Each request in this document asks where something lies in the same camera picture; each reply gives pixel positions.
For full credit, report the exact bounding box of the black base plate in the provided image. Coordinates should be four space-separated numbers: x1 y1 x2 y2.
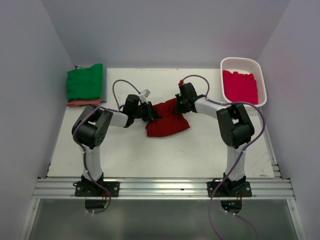
72 181 120 197
206 178 253 198

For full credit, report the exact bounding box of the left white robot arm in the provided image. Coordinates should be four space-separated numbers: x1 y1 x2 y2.
71 94 162 197

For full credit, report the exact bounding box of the pink folded t-shirt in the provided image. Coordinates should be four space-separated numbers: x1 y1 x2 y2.
66 98 101 108

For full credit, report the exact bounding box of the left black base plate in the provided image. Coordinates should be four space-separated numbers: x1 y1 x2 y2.
72 181 120 197

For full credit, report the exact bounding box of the aluminium mounting rail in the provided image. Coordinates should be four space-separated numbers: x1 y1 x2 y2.
32 163 295 200

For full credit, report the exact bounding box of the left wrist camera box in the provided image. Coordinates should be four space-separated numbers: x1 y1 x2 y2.
139 89 151 104

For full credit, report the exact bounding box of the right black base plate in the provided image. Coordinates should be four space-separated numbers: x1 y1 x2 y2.
206 178 253 198

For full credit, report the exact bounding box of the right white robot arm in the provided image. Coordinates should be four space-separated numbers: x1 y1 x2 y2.
175 80 255 198

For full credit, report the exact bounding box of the dark red t-shirt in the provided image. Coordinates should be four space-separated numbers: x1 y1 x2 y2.
145 98 190 138

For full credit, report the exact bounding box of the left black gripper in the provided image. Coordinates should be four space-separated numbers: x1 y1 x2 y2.
132 101 161 122

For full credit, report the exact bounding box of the white plastic basket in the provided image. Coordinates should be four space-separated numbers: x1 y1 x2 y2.
220 57 267 108

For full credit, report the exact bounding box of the grey-blue folded t-shirt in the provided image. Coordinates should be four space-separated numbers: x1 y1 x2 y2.
100 65 107 103

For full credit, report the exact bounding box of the green folded t-shirt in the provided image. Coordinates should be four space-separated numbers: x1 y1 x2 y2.
66 63 104 102

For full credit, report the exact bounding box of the magenta t-shirt in basket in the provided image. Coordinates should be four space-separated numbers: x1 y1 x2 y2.
222 70 259 105

